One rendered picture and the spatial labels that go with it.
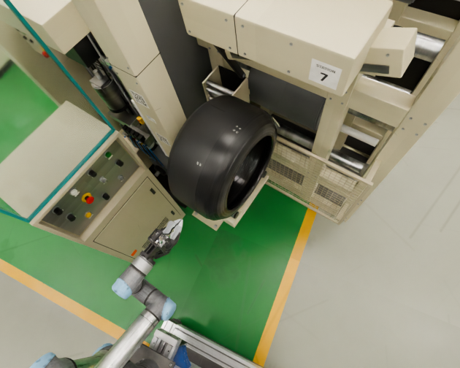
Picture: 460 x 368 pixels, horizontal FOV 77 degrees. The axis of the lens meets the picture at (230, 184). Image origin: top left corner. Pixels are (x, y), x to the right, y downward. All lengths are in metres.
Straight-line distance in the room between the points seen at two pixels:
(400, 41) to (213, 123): 0.64
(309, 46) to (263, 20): 0.16
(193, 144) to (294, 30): 0.52
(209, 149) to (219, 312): 1.55
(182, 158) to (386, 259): 1.87
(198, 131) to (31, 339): 2.31
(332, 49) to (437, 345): 2.18
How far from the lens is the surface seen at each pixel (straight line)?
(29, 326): 3.01
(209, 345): 2.19
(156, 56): 1.13
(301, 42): 0.90
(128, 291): 1.18
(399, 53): 0.99
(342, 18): 0.97
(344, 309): 2.42
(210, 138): 1.11
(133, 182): 1.77
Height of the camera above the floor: 2.36
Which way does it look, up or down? 65 degrees down
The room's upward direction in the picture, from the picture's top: 16 degrees counter-clockwise
